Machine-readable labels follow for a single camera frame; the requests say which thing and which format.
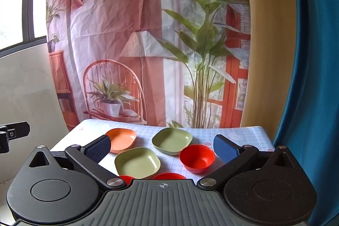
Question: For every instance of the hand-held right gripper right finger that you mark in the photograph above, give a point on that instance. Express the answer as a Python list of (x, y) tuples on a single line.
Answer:
[(225, 147)]

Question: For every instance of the blue curtain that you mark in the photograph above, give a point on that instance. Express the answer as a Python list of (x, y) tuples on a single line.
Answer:
[(312, 56)]

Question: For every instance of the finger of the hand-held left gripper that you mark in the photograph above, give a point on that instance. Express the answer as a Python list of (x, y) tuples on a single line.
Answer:
[(18, 130)]

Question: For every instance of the blue checked tablecloth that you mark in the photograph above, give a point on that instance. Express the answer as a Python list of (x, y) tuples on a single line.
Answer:
[(202, 136)]

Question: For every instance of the green square plate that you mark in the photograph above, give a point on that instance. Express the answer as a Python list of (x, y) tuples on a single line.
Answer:
[(136, 162), (172, 140)]

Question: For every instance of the orange square plate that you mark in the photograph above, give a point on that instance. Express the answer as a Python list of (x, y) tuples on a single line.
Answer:
[(123, 138)]

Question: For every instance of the printed wall tapestry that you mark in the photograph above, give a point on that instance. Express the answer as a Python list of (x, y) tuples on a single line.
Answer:
[(132, 3)]

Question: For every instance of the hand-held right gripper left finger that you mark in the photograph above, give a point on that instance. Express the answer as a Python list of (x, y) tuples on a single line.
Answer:
[(98, 149)]

